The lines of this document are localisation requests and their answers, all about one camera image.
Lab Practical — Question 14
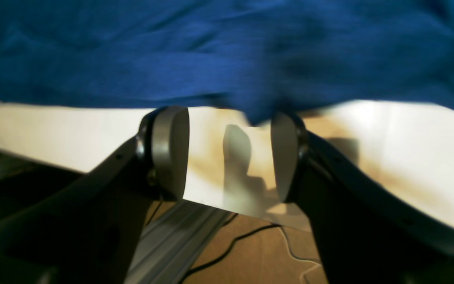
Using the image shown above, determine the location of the dark blue t-shirt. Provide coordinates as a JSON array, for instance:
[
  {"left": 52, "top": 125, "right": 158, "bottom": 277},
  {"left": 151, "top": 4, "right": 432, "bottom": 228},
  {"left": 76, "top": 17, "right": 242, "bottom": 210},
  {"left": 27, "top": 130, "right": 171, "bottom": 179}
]
[{"left": 0, "top": 0, "right": 454, "bottom": 124}]

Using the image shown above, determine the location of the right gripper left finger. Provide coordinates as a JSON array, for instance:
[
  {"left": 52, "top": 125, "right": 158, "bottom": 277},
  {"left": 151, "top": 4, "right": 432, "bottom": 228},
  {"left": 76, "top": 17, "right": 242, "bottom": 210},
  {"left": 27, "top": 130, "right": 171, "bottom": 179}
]
[{"left": 0, "top": 106, "right": 190, "bottom": 284}]

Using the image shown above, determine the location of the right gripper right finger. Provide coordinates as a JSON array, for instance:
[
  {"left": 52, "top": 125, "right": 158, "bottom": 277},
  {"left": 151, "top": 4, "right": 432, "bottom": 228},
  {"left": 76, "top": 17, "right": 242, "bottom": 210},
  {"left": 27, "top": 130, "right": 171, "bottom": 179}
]
[{"left": 271, "top": 113, "right": 454, "bottom": 284}]

